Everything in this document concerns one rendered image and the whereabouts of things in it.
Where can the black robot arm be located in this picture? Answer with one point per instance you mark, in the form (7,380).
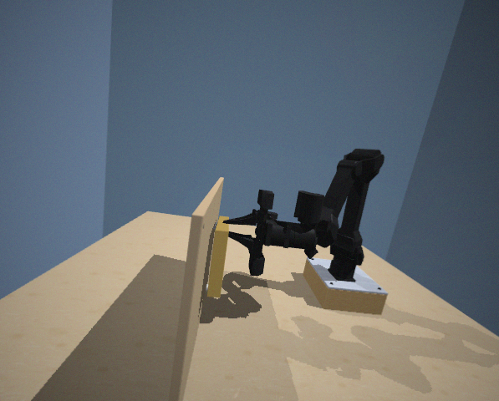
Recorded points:
(318,214)

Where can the tan wooden picture frame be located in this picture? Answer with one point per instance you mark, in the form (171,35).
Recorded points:
(219,251)

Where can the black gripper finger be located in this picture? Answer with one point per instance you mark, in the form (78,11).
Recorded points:
(245,240)
(250,219)

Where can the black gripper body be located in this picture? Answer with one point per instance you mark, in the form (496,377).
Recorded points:
(269,233)

